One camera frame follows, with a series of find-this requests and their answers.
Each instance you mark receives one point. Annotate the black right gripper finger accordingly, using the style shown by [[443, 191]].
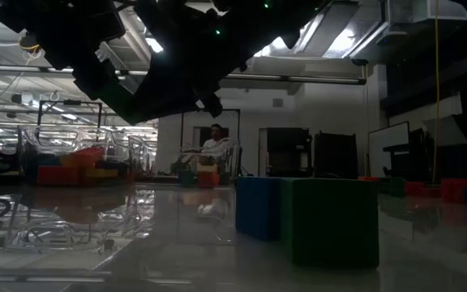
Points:
[[213, 106]]

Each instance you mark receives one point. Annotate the small orange block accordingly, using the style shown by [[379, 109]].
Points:
[[207, 167]]

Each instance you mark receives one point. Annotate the small green block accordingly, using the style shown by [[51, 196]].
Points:
[[187, 178], [331, 223]]

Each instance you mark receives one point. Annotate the long orange-red block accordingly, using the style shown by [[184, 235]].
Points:
[[89, 156]]

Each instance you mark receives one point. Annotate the long red block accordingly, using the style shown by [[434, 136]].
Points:
[[454, 190], [57, 175], [420, 189]]

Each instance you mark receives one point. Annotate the small blue block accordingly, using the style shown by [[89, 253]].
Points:
[[258, 207]]

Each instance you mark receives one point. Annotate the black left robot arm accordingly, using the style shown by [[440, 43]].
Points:
[[75, 20]]

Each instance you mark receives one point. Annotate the person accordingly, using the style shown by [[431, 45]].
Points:
[[216, 144]]

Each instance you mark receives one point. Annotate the black cabinet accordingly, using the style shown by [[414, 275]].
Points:
[[335, 156], [288, 152]]

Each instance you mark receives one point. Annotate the long ceiling light fixture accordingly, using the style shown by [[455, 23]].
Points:
[[298, 78]]

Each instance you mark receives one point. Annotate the long orange block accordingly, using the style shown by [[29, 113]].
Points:
[[369, 178]]

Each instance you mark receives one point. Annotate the whiteboard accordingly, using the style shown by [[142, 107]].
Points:
[[387, 142]]

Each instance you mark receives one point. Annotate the grey ceiling duct box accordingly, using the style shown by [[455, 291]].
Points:
[[428, 10]]

